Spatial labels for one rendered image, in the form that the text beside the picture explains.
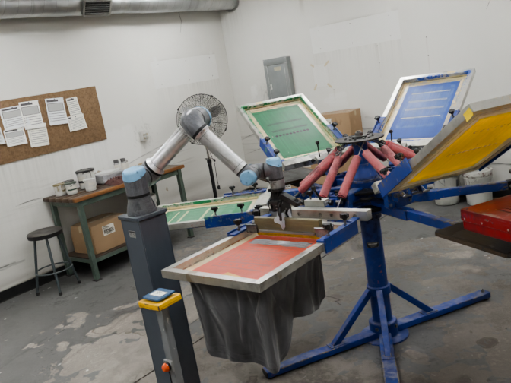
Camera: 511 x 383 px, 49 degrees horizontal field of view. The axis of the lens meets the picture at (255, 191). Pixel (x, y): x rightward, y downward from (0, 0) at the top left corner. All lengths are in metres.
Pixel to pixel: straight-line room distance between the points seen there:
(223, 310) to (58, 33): 4.61
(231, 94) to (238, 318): 6.03
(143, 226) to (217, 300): 0.56
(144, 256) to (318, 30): 5.05
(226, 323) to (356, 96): 4.99
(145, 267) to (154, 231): 0.19
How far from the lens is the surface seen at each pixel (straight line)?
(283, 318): 2.55
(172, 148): 2.91
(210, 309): 2.68
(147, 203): 2.88
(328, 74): 7.39
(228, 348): 2.70
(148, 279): 2.94
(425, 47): 6.80
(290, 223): 2.83
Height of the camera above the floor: 1.80
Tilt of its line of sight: 12 degrees down
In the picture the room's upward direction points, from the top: 10 degrees counter-clockwise
